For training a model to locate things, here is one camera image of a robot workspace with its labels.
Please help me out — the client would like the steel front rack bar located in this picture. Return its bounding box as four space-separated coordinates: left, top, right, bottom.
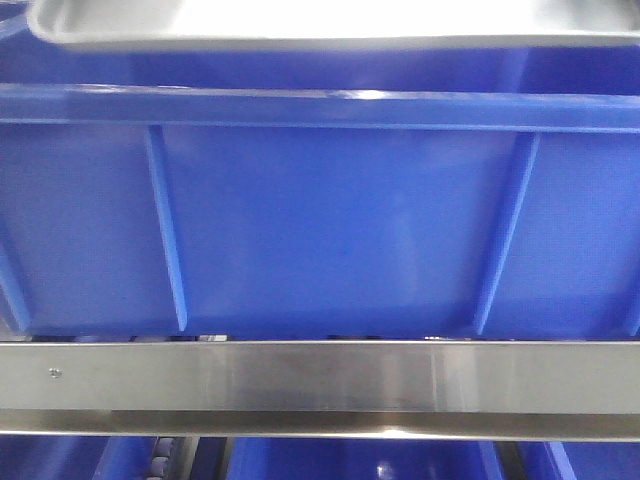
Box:
1 340 639 442

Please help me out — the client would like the large blue plastic bin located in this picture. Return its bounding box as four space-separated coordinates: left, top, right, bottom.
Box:
1 1 639 340

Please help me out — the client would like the ridged silver tray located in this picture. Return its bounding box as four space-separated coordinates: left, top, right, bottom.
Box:
25 1 639 51

